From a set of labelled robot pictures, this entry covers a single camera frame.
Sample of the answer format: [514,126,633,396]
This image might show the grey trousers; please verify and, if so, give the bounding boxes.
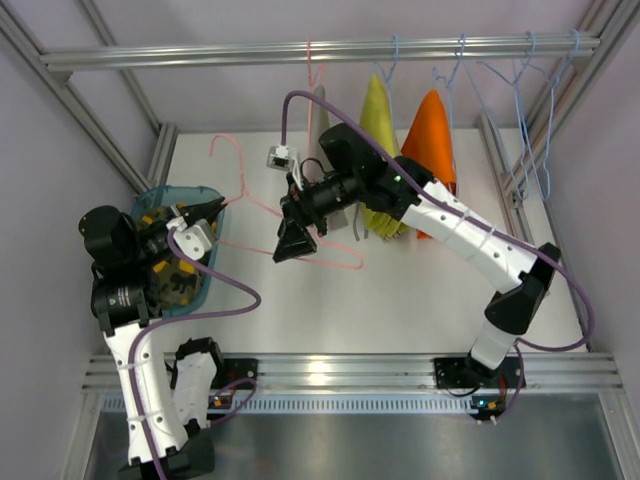
[309,84,369,242]

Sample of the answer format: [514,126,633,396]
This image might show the camouflage trousers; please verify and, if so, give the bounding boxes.
[132,206,210,317]

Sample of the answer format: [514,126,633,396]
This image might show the pink wire hanger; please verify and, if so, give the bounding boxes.
[303,38,326,180]
[209,133,365,271]

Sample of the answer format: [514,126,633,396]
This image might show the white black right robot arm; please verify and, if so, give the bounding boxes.
[272,123,561,389]

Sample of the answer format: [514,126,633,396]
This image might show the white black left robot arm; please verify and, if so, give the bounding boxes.
[78,198,224,479]

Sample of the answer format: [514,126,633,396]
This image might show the yellow-green trousers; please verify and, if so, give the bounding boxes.
[357,73,409,242]

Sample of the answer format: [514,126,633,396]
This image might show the orange trousers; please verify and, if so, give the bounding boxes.
[400,89,459,240]

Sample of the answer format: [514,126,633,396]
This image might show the blue hanger under yellow trousers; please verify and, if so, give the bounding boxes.
[360,34,400,156]

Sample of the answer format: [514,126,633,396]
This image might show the blue hanger under orange trousers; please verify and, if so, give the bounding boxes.
[432,33,467,174]

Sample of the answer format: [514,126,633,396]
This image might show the teal plastic bin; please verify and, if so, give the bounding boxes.
[130,183,229,321]

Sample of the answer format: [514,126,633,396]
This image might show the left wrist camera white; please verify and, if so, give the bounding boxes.
[166,205,216,261]

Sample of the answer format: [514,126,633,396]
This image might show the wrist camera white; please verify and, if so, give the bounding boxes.
[166,205,216,261]
[266,145,303,190]

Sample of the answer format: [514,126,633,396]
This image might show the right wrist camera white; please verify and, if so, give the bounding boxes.
[266,145,303,190]

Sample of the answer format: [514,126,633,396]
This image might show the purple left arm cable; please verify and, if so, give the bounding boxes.
[127,224,264,480]

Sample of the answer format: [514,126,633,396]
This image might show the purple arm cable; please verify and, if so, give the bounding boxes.
[127,224,264,480]
[280,89,594,426]

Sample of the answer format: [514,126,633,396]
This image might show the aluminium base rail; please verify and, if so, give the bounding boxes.
[82,352,624,391]

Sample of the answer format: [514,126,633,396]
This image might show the aluminium hanging rail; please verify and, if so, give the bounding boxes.
[39,30,601,72]

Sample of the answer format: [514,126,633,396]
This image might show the slotted cable duct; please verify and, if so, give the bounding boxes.
[99,392,506,416]

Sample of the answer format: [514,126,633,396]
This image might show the empty blue wire hanger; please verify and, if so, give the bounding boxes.
[478,31,537,201]

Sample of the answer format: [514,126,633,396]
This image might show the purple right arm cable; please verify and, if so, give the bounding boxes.
[280,89,594,426]

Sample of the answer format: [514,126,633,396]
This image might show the right aluminium frame post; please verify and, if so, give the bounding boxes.
[478,1,639,240]

